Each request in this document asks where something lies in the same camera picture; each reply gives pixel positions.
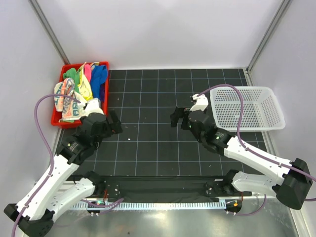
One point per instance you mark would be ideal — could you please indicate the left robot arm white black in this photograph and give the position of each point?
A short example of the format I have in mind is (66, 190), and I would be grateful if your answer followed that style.
(36, 213)

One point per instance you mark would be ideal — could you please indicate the white perforated plastic basket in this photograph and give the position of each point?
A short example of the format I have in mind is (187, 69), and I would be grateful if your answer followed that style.
(261, 110)

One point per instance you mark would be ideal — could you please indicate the green towel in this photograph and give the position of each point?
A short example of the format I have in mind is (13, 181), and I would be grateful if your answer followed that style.
(74, 74)

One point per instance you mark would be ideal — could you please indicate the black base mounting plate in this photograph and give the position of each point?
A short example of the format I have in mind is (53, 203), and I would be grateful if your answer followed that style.
(169, 189)

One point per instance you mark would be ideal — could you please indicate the left aluminium frame post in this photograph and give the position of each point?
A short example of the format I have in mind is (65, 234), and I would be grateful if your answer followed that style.
(49, 31)

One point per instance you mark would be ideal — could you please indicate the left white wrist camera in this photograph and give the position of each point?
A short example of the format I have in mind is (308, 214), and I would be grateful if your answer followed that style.
(93, 106)

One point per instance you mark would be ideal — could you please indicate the yellow towel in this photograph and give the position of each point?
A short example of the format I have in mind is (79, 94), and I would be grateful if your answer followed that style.
(84, 86)

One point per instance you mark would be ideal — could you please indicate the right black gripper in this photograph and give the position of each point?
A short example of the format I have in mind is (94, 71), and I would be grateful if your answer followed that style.
(178, 113)

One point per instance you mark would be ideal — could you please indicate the black grid mat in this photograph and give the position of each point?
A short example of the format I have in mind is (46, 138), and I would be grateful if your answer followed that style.
(148, 146)

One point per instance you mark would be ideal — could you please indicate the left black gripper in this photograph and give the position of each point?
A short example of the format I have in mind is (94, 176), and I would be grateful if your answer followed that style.
(116, 127)

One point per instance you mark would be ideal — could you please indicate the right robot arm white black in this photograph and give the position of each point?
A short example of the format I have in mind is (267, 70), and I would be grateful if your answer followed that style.
(288, 181)

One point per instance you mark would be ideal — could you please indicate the right aluminium frame post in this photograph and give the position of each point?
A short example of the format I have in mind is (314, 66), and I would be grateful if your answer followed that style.
(284, 5)

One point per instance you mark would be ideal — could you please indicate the blue towel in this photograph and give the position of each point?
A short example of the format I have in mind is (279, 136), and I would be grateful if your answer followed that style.
(98, 78)

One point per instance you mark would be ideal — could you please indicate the aluminium frame post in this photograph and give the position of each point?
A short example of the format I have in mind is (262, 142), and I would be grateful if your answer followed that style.
(284, 5)
(49, 31)

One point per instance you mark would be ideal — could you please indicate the slotted white cable duct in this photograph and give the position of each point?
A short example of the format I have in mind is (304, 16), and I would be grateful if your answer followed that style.
(124, 206)

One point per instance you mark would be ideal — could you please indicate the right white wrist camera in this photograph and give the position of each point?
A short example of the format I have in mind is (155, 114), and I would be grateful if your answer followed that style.
(200, 102)

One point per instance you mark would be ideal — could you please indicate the rabbit print towel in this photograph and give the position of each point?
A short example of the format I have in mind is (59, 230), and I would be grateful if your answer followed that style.
(69, 102)

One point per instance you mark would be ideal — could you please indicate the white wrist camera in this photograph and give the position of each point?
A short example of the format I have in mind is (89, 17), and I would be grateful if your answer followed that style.
(93, 106)
(200, 102)

